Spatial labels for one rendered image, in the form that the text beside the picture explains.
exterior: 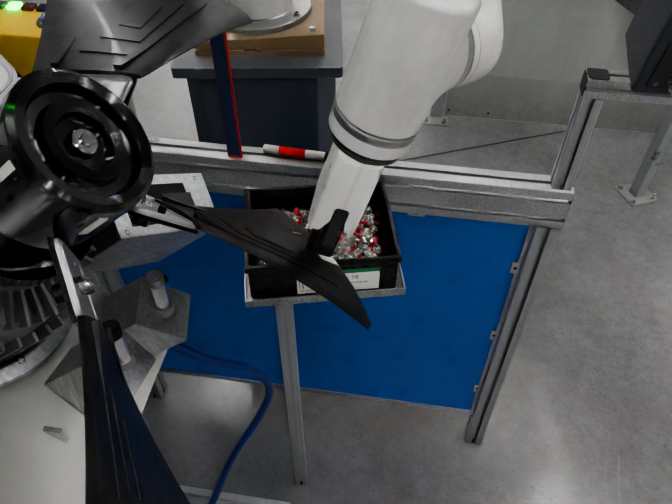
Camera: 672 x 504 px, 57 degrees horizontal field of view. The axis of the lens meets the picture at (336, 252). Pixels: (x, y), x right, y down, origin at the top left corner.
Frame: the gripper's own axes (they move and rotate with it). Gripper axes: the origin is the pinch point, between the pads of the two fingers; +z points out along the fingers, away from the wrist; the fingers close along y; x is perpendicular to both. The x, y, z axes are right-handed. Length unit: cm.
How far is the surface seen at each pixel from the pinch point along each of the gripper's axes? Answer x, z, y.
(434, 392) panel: 43, 70, -31
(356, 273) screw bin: 7.2, 12.6, -7.8
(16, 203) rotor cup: -23.6, -14.9, 20.8
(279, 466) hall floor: 15, 99, -16
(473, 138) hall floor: 61, 84, -162
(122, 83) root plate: -22.9, -14.3, 3.3
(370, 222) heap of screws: 7.9, 12.4, -18.4
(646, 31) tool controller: 31.5, -23.2, -30.5
